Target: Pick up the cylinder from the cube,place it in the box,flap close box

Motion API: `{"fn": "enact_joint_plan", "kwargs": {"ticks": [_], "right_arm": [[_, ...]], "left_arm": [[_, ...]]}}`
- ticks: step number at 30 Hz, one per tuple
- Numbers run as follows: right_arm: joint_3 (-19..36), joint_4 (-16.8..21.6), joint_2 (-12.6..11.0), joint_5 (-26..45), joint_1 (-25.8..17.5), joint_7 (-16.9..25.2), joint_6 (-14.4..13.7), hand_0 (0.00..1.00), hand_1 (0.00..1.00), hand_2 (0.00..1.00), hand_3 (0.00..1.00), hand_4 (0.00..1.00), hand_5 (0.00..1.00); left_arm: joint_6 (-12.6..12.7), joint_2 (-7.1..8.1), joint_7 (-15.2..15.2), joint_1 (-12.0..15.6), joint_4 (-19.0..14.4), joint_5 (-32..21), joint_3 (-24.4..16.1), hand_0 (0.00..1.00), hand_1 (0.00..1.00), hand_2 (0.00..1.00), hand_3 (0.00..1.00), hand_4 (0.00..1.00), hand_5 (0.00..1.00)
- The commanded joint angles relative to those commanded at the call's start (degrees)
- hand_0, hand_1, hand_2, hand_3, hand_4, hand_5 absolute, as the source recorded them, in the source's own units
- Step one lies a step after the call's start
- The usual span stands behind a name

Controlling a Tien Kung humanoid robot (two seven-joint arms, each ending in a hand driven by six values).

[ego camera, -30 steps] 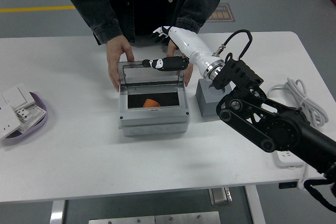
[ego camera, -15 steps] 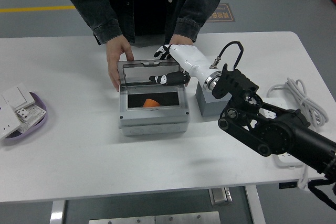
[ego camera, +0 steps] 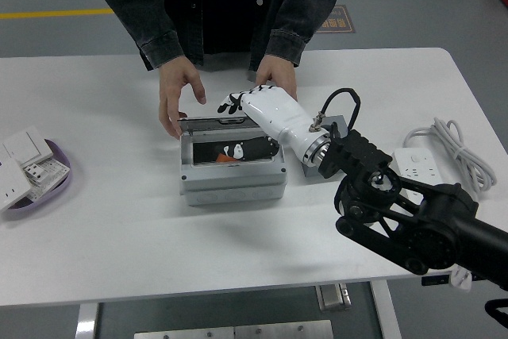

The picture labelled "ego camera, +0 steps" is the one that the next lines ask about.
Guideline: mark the person's left hand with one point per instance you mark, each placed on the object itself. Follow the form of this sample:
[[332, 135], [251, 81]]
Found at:
[[279, 73]]

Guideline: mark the person's right hand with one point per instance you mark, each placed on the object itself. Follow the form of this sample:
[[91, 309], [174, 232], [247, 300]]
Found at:
[[172, 85]]

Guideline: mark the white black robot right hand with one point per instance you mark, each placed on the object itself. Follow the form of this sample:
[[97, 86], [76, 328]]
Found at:
[[278, 112]]

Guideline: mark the orange cylinder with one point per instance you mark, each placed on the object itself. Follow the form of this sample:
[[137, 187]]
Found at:
[[226, 159]]

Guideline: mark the grey junction box clear lid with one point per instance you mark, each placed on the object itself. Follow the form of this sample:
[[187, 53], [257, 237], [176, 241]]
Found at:
[[234, 192]]

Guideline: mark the person's left forearm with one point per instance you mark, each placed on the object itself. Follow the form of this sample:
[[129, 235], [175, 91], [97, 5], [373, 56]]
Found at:
[[301, 9]]

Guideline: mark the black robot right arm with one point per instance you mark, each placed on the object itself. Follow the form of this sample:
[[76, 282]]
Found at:
[[428, 228]]

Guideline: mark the person's right forearm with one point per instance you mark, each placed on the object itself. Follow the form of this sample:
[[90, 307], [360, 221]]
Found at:
[[143, 13]]

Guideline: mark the grey cube block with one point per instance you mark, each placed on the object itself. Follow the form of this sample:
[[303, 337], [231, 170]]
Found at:
[[337, 122]]

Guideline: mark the dark floor sign orange text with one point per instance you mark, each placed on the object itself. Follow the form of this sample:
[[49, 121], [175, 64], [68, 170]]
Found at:
[[341, 21]]

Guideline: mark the person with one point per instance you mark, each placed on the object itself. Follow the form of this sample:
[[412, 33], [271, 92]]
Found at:
[[226, 5]]

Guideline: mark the yellow floor tape line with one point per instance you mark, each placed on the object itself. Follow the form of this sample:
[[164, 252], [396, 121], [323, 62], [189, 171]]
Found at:
[[51, 13]]

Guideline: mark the white power strip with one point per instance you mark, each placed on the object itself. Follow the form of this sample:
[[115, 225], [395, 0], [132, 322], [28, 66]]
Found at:
[[416, 164]]

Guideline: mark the white printed terminal part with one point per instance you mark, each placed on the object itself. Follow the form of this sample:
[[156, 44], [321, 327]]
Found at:
[[51, 176]]

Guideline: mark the purple plastic tray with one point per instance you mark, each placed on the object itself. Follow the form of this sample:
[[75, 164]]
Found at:
[[59, 186]]

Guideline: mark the small white circuit breaker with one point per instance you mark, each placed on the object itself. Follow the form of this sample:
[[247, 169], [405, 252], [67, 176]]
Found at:
[[35, 172]]

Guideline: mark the white table leg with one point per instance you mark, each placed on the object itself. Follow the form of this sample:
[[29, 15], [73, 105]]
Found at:
[[387, 311], [86, 321]]

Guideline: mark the white wall switch panel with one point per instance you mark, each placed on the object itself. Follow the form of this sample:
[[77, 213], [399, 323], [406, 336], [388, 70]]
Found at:
[[25, 144]]

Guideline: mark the grey metal table bracket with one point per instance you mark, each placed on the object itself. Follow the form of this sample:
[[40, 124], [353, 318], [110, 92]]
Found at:
[[333, 297]]

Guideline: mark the grey metal base plate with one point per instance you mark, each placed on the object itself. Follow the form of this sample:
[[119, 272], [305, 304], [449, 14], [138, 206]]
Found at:
[[234, 331]]

